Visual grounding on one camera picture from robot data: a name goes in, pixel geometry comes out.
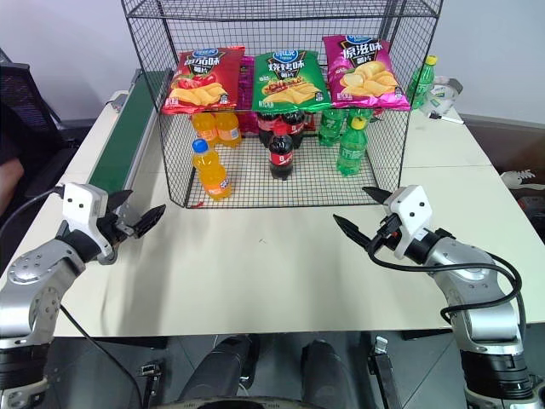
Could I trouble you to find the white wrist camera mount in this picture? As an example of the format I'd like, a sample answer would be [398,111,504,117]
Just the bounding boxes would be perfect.
[60,182,111,262]
[384,184,436,260]

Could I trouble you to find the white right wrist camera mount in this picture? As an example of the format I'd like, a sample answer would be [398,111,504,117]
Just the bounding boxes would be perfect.
[384,184,436,260]

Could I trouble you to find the red chips bag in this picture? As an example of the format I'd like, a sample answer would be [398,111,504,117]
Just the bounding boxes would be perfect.
[160,45,247,117]

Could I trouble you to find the cola bottle red cap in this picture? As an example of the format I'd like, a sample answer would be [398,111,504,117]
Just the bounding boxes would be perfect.
[267,124,296,181]

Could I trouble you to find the dark rounded shape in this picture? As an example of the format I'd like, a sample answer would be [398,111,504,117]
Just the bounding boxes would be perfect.
[177,334,261,406]
[299,338,364,406]

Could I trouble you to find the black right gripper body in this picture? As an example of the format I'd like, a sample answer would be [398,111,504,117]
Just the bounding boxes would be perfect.
[366,204,404,256]

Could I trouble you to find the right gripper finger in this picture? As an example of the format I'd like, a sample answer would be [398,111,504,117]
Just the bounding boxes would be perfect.
[361,186,391,206]
[332,213,373,251]

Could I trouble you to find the green conveyor belt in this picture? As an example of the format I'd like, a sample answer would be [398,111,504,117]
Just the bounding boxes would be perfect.
[86,67,174,195]

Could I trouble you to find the black office chair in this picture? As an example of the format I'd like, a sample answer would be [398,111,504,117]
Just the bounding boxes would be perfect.
[0,47,81,206]

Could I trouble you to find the green chips bag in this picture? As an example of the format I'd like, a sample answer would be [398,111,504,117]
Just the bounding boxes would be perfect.
[250,49,333,113]

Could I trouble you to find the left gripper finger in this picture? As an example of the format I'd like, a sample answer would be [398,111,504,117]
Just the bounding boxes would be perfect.
[132,204,168,239]
[107,189,134,216]

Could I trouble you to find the black table bracket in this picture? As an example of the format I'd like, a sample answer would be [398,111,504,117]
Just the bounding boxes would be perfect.
[367,336,404,409]
[136,359,166,409]

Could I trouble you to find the white fishbone shaped object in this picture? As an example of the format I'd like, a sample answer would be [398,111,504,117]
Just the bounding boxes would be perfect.
[499,168,545,192]

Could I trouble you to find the white roll with green label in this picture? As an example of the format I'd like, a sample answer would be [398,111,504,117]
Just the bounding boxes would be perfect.
[418,75,465,118]

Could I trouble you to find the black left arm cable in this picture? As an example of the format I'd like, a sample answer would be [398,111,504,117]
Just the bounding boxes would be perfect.
[0,186,66,240]

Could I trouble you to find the small magenta snack packet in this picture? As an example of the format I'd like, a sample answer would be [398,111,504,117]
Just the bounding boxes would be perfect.
[237,55,261,135]

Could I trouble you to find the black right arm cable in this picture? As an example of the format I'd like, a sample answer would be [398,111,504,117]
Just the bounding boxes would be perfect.
[366,248,526,329]

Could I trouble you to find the magenta chips bag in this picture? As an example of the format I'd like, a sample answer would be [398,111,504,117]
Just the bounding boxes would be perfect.
[321,34,412,112]

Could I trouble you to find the thin black hanging cable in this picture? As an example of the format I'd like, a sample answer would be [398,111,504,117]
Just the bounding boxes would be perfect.
[58,302,144,409]

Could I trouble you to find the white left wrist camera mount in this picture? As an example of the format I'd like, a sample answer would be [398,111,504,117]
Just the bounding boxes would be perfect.
[60,182,111,262]

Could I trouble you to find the orange soda bottle blue cap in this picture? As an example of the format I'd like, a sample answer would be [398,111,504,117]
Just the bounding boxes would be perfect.
[190,138,233,202]

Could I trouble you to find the black wire mesh shelf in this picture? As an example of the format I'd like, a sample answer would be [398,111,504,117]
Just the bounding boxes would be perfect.
[119,0,445,210]

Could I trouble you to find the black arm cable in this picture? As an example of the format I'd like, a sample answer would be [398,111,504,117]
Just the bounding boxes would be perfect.
[0,186,66,240]
[366,248,526,329]

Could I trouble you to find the black and white marker pen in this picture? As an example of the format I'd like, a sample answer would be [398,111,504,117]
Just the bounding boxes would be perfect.
[428,111,466,126]

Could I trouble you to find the green soda bottle yellow cap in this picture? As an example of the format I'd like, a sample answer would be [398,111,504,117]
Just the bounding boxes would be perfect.
[336,116,370,178]
[405,55,440,112]

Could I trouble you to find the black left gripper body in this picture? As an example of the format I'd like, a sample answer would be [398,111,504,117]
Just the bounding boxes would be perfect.
[95,203,138,253]

